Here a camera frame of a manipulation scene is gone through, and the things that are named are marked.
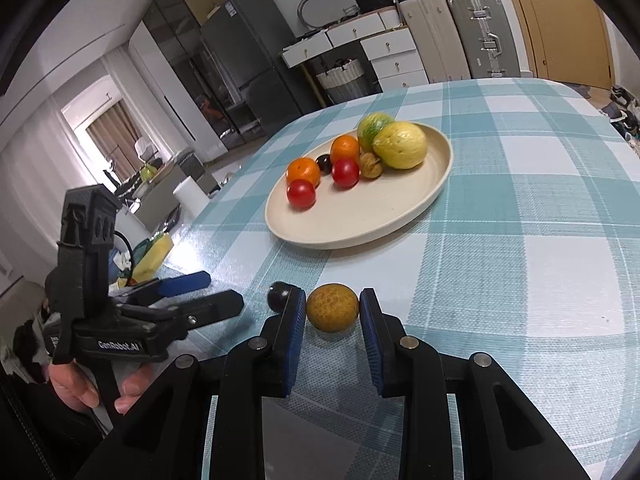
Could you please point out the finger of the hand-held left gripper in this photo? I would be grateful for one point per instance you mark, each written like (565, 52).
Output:
(215, 307)
(185, 282)

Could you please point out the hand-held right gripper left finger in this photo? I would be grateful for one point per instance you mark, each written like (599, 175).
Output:
(295, 342)

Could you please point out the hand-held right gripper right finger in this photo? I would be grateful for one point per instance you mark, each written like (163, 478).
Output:
(372, 347)

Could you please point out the golden yellow longan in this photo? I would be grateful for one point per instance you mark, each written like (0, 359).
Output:
(332, 314)

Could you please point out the dark purple grape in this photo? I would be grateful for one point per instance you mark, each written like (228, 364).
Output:
(277, 296)
(325, 162)

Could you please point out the cream round plate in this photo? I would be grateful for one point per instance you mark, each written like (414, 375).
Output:
(360, 210)

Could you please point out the red cherry tomato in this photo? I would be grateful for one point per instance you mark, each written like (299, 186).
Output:
(346, 172)
(301, 193)

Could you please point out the small orange mandarin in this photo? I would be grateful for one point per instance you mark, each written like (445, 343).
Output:
(303, 171)

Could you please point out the brown wrinkled longan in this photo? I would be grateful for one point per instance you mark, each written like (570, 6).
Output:
(371, 165)

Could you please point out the large orange mandarin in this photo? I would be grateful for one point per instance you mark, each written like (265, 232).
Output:
(345, 150)

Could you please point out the person's left hand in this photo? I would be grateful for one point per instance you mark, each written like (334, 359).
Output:
(75, 385)

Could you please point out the yellow sponge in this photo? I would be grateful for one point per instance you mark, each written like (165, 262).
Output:
(152, 255)

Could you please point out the white paper towel roll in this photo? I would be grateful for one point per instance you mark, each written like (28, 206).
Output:
(190, 194)

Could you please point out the brown curtain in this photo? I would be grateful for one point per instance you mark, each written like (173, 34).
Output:
(112, 135)

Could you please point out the teal plaid tablecloth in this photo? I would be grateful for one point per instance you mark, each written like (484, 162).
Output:
(525, 210)

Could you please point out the black glass cabinet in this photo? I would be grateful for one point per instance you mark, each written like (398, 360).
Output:
(180, 70)

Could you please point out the grey refrigerator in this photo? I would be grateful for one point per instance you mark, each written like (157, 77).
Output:
(255, 55)

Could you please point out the woven laundry basket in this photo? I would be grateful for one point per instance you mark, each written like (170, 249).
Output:
(341, 82)

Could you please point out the white drawer cabinet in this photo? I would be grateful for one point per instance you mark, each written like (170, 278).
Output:
(380, 50)

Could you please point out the oval grey tub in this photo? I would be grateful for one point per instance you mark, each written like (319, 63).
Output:
(325, 2)

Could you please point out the beige suitcase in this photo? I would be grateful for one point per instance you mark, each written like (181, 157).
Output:
(432, 35)

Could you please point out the silver suitcase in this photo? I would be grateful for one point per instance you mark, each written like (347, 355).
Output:
(485, 35)

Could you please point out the pair of shoes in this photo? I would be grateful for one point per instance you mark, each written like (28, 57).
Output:
(625, 110)

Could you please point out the wooden door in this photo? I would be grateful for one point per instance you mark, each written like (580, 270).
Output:
(560, 20)

